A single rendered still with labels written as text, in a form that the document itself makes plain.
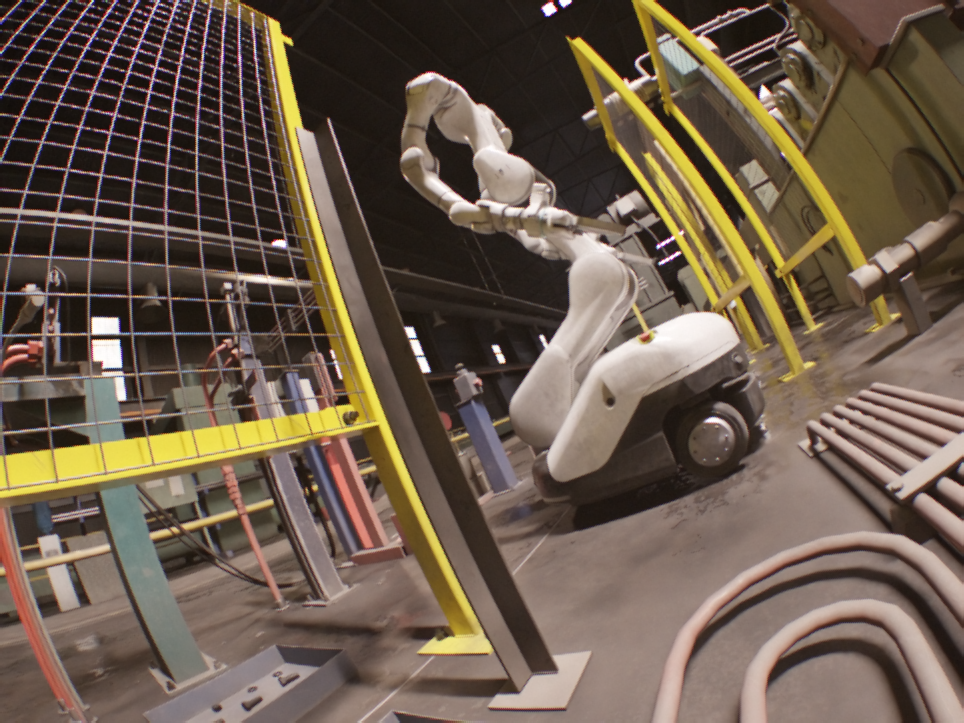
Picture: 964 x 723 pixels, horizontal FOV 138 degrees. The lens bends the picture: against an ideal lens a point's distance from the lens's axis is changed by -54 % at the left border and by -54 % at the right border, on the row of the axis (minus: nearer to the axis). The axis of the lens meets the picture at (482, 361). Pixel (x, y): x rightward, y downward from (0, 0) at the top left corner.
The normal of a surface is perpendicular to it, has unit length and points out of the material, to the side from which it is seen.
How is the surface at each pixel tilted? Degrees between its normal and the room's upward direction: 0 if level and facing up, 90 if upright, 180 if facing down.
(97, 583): 94
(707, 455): 90
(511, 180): 90
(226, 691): 90
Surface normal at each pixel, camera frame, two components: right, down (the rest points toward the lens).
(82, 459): 0.78, -0.44
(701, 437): -0.54, 0.07
